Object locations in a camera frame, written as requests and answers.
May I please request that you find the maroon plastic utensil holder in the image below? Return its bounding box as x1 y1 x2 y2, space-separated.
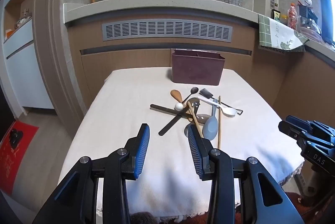
171 49 226 86

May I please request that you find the bottle of red chilies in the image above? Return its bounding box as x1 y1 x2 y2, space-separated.
287 3 299 30

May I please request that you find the black spoon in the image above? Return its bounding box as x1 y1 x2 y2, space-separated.
182 87 199 105

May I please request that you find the white plastic spoon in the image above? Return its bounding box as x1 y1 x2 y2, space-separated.
197 96 237 117

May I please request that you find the grey vent grille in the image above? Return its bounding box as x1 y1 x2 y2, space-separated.
102 19 233 43

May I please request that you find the light wooden-handled utensil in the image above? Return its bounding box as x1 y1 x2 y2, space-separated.
187 101 204 139

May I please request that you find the brown wooden cabinet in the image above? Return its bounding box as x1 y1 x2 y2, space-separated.
67 27 335 188

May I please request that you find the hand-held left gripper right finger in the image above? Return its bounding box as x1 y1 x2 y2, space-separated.
188 125 305 224

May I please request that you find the long black utensil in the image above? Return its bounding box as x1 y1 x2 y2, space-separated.
150 104 193 121

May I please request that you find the brown wooden spoon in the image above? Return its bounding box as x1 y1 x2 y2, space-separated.
171 90 184 104

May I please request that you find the grey rice paddle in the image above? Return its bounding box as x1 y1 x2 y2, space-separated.
203 106 219 141

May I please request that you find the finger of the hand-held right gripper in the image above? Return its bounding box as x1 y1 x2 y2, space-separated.
279 122 311 145
286 115 318 133

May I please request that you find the white cabinet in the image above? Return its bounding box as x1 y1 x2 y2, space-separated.
0 0 56 110

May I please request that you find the speckled stone countertop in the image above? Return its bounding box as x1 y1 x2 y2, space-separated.
63 0 335 69

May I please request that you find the white tablecloth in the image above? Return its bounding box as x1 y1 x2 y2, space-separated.
59 68 305 222

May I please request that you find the metal ladle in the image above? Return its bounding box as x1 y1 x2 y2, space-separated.
184 123 195 138

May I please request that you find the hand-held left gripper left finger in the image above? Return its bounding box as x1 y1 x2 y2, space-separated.
33 123 150 224

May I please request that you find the dark fuzzy object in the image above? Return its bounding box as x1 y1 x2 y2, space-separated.
130 212 159 224

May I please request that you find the green checked towel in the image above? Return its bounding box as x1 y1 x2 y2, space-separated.
258 14 310 53

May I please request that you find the wooden chopstick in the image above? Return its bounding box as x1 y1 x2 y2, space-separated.
217 95 222 149

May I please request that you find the red floor mat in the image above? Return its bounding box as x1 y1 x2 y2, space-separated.
0 121 39 193

